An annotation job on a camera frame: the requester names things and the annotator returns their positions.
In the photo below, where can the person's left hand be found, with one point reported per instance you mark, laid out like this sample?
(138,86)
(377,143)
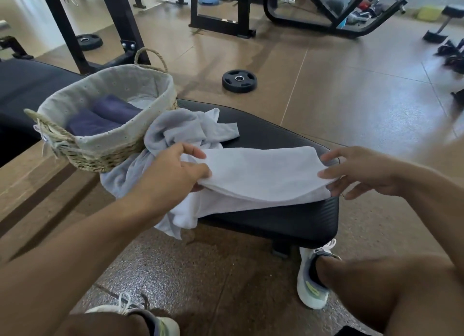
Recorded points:
(166,183)

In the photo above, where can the person's right hand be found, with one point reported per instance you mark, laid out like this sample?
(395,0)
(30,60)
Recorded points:
(373,172)

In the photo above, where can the light grey towel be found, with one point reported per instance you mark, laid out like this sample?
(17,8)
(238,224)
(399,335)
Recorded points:
(170,125)

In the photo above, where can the dark purple towel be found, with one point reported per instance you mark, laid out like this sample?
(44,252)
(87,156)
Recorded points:
(90,123)
(116,109)

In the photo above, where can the woven basket with white liner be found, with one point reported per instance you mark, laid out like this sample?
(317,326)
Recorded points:
(108,81)

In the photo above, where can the person's left forearm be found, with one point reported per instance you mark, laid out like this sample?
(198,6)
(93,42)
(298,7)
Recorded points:
(61,267)

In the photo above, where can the person's right forearm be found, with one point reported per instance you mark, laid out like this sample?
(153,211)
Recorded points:
(442,205)

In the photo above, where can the person's right leg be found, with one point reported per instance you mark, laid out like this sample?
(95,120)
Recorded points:
(380,292)

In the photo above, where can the person's leg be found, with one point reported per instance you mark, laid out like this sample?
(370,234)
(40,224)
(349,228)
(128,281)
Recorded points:
(101,326)
(380,292)

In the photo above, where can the person's right white shoe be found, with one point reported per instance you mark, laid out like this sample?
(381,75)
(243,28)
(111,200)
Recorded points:
(306,292)

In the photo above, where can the person's white shoe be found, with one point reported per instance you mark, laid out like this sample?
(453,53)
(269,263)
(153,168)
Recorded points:
(306,292)
(168,326)

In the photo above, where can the person's left white shoe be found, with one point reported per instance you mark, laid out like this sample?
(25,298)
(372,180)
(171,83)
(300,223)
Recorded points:
(168,326)

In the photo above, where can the person's left leg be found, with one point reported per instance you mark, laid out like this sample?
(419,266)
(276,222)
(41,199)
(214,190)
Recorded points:
(101,326)

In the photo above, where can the person's black shorts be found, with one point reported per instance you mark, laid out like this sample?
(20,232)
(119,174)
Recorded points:
(353,332)

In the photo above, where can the black padded weight bench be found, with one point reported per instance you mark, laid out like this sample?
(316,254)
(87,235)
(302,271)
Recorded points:
(282,223)

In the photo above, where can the black adjustable gym bench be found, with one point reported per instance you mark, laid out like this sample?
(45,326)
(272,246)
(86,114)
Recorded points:
(459,96)

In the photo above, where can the black rubber weight plate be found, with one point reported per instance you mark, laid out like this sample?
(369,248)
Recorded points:
(230,86)
(95,44)

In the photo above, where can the black gym accessory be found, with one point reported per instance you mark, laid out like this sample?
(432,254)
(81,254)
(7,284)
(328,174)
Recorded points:
(435,37)
(449,51)

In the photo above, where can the black steel base beam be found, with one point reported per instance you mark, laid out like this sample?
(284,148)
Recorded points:
(14,147)

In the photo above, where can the small red object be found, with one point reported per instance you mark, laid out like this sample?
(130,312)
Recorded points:
(363,5)

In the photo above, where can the yellow green cushion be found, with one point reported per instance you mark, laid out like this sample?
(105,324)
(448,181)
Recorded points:
(429,13)

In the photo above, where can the black steel squat rack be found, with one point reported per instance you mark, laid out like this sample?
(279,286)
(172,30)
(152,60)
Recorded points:
(119,20)

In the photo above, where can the silver steel barbell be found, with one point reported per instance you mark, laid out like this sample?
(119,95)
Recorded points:
(3,24)

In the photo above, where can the black bench press frame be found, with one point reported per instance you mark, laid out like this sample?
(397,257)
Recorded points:
(243,13)

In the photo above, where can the black barbell stand frame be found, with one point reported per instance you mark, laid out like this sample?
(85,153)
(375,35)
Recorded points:
(14,43)

